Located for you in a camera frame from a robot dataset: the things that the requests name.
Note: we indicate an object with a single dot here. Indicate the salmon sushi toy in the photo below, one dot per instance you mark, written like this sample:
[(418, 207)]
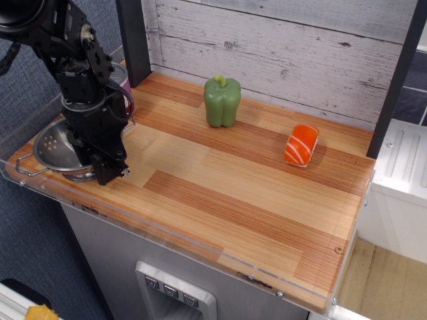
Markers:
[(301, 144)]

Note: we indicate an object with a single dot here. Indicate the silver metal colander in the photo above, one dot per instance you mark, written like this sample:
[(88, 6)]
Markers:
[(53, 150)]

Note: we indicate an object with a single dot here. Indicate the white toy sink counter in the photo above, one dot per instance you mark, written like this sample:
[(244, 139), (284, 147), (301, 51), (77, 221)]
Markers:
[(393, 215)]

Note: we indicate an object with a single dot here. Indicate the black and yellow object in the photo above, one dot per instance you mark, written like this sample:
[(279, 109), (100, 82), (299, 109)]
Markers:
[(19, 301)]

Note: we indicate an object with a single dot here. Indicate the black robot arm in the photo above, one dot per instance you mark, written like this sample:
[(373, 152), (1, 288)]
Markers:
[(61, 36)]

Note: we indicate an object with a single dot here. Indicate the grey toy fridge cabinet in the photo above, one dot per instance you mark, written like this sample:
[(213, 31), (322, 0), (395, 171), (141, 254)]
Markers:
[(113, 252)]

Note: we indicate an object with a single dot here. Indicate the cherries tin can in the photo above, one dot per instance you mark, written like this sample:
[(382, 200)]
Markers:
[(120, 76)]

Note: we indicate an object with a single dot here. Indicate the dark right support post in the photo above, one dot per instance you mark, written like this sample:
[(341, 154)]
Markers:
[(403, 65)]

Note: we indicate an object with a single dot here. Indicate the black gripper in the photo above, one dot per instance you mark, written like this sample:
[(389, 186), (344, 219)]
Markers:
[(95, 124)]

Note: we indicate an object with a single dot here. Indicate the silver dispenser button panel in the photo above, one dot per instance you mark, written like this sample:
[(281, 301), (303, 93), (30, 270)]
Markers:
[(173, 293)]

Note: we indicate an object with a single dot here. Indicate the green toy bell pepper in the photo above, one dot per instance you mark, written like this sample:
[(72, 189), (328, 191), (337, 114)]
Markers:
[(222, 97)]

